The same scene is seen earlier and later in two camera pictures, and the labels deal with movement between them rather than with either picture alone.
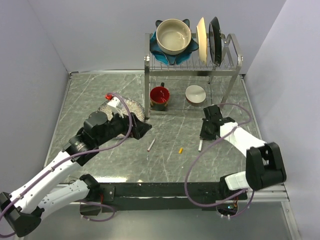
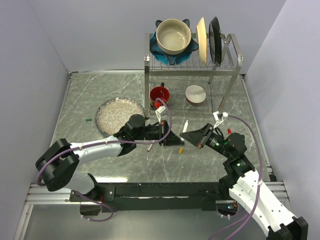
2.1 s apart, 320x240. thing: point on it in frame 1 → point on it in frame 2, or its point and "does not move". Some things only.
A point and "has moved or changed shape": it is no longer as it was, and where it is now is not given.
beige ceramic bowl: (173, 36) does not move
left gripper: (138, 129) → (172, 139)
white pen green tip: (200, 146) has moved or changed shape
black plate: (215, 41) does not move
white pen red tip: (152, 143) does not move
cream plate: (202, 41) does not move
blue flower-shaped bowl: (172, 59) does not move
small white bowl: (195, 94) does not move
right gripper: (202, 134) → (197, 137)
